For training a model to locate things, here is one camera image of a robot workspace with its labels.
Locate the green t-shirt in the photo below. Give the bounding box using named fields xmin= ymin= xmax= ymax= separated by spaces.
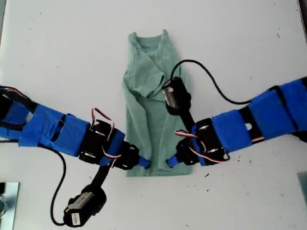
xmin=122 ymin=28 xmax=194 ymax=178

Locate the shiny steel plate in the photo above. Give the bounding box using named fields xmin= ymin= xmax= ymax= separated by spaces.
xmin=0 ymin=181 xmax=20 ymax=230

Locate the red white servo wire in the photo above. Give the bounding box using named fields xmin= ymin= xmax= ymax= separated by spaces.
xmin=174 ymin=129 xmax=231 ymax=164
xmin=92 ymin=108 xmax=122 ymax=167

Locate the black camera stalk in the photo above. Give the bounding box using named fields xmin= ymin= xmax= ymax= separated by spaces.
xmin=179 ymin=110 xmax=196 ymax=133
xmin=92 ymin=164 xmax=110 ymax=191

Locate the black camera box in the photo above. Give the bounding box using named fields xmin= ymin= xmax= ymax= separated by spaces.
xmin=162 ymin=76 xmax=192 ymax=115
xmin=62 ymin=185 xmax=108 ymax=228

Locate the black camera cable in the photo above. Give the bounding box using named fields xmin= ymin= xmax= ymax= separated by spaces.
xmin=169 ymin=59 xmax=254 ymax=105
xmin=0 ymin=139 xmax=67 ymax=227

